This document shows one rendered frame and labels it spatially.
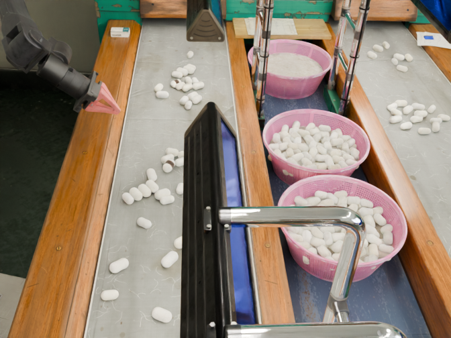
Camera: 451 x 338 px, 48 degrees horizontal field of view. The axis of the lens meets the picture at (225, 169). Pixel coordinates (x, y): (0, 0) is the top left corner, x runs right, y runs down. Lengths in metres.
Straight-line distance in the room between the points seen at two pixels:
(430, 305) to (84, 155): 0.80
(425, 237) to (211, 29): 0.60
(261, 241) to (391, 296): 0.29
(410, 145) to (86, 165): 0.81
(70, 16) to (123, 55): 1.21
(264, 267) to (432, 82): 0.96
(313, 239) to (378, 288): 0.16
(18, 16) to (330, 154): 0.79
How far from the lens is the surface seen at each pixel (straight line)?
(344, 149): 1.33
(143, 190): 1.13
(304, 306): 1.04
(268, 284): 0.95
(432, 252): 1.09
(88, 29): 2.85
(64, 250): 1.03
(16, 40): 1.21
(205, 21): 1.07
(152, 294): 0.96
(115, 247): 1.04
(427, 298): 1.07
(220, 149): 0.66
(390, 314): 1.07
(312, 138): 1.34
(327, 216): 0.57
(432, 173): 1.33
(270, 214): 0.55
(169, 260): 0.98
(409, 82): 1.70
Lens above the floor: 1.50
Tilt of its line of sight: 39 degrees down
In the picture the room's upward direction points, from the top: 3 degrees clockwise
